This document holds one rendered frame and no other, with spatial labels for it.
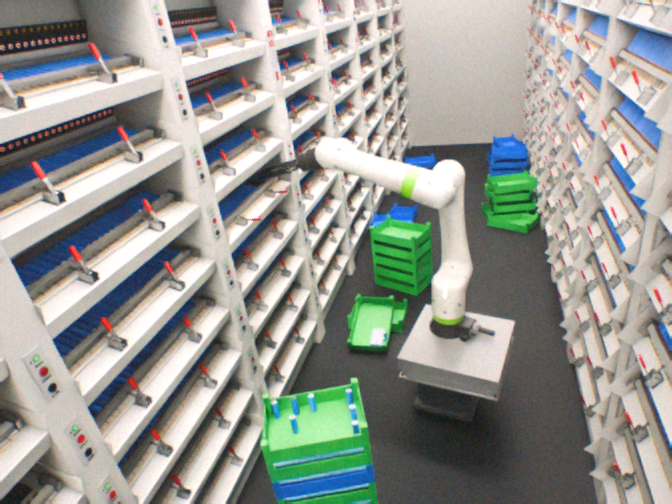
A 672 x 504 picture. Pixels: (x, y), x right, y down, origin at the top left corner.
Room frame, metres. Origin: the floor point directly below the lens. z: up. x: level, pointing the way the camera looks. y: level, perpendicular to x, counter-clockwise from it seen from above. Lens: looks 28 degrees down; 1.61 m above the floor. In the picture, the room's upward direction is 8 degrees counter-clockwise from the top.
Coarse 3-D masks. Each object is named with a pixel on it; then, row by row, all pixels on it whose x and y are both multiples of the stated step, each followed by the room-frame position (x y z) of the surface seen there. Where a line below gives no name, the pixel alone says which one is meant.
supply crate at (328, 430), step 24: (264, 408) 1.07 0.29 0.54; (288, 408) 1.11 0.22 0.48; (336, 408) 1.08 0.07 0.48; (360, 408) 1.07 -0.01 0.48; (264, 432) 0.98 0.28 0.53; (288, 432) 1.01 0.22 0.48; (312, 432) 1.00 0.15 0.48; (336, 432) 0.99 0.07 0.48; (360, 432) 0.97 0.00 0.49; (264, 456) 0.91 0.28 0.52; (288, 456) 0.91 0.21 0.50
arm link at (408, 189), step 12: (408, 168) 1.58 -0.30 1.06; (420, 168) 1.58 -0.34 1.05; (408, 180) 1.55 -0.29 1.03; (420, 180) 1.53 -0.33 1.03; (432, 180) 1.52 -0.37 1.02; (444, 180) 1.52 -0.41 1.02; (408, 192) 1.54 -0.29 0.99; (420, 192) 1.52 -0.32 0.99; (432, 192) 1.50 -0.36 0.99; (444, 192) 1.49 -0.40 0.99; (432, 204) 1.50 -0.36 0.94; (444, 204) 1.50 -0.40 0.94
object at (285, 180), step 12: (264, 168) 2.06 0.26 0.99; (288, 180) 2.03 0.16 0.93; (288, 192) 2.02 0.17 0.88; (264, 204) 1.79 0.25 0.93; (276, 204) 1.87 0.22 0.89; (252, 216) 1.68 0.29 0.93; (264, 216) 1.75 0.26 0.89; (240, 228) 1.58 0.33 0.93; (252, 228) 1.65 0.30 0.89; (228, 240) 1.45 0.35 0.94; (240, 240) 1.55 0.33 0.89
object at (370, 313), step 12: (360, 300) 2.16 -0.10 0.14; (372, 300) 2.16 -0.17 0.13; (384, 300) 2.13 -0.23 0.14; (360, 312) 2.13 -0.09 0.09; (372, 312) 2.11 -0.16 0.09; (384, 312) 2.09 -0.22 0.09; (360, 324) 2.06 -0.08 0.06; (372, 324) 2.04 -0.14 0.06; (384, 324) 2.02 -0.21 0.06; (360, 336) 1.99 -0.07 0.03; (360, 348) 1.91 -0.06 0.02; (372, 348) 1.88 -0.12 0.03; (384, 348) 1.86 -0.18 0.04
